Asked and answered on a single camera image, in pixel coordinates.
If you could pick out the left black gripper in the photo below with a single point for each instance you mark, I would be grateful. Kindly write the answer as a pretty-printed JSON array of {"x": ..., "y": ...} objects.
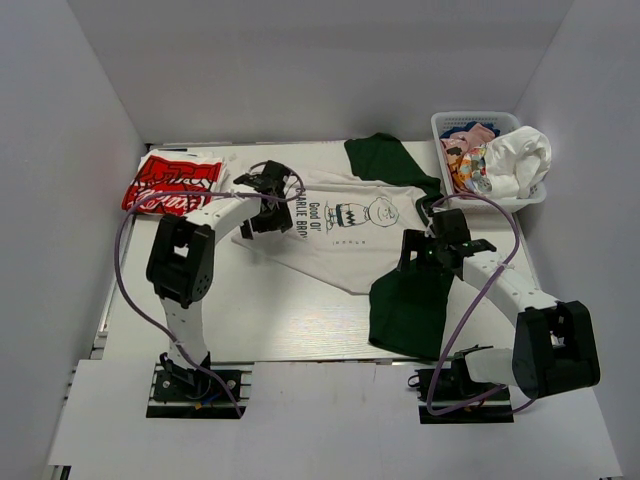
[{"x": 273, "y": 217}]

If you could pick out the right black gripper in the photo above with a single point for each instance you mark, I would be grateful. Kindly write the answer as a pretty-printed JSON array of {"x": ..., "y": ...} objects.
[{"x": 413, "y": 251}]

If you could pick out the white green Charlie Brown t-shirt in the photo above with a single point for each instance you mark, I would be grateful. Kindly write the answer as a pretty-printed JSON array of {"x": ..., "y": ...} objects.
[{"x": 348, "y": 231}]

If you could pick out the pink orange print t-shirt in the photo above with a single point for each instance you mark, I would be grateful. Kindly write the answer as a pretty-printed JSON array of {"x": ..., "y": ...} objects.
[{"x": 457, "y": 142}]

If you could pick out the white colourful print t-shirt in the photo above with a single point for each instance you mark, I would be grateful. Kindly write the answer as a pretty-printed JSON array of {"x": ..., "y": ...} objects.
[{"x": 506, "y": 167}]

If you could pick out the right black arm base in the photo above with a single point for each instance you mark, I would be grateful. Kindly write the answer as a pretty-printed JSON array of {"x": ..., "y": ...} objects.
[{"x": 451, "y": 390}]

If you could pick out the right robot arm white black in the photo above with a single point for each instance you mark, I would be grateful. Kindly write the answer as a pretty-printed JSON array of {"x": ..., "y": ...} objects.
[{"x": 554, "y": 349}]

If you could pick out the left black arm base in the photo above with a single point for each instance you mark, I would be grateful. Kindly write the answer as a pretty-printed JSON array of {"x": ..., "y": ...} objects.
[{"x": 189, "y": 394}]

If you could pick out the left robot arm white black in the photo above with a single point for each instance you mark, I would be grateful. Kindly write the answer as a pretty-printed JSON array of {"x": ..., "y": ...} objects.
[{"x": 181, "y": 263}]

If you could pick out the folded red white t-shirt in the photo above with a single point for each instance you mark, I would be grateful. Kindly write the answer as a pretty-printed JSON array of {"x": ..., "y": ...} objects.
[{"x": 166, "y": 182}]

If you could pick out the white plastic basket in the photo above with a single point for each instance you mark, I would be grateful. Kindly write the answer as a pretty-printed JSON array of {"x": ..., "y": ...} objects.
[{"x": 504, "y": 122}]

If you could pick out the blue garment in basket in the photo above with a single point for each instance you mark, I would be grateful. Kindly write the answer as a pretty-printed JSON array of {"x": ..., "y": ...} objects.
[{"x": 486, "y": 125}]

